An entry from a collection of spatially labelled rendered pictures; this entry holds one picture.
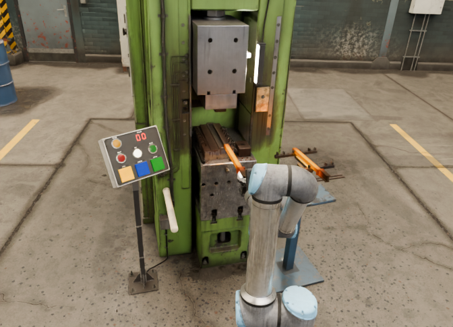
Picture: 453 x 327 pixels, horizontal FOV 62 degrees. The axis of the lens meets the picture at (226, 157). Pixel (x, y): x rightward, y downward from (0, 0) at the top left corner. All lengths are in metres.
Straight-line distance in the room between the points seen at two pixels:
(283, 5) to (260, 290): 1.65
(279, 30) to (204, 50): 0.53
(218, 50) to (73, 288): 1.92
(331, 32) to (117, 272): 6.89
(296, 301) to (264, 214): 0.44
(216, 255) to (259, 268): 1.42
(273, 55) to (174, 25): 0.65
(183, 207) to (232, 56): 1.18
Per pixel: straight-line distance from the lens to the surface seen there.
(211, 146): 2.52
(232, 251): 2.95
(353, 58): 8.96
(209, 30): 2.23
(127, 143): 2.23
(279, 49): 2.54
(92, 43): 8.59
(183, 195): 2.78
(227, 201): 2.64
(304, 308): 1.68
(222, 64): 2.29
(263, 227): 1.44
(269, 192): 1.37
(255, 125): 2.65
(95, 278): 3.06
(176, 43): 2.35
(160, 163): 2.28
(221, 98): 2.35
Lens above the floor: 2.12
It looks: 28 degrees down
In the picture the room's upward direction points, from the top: 2 degrees clockwise
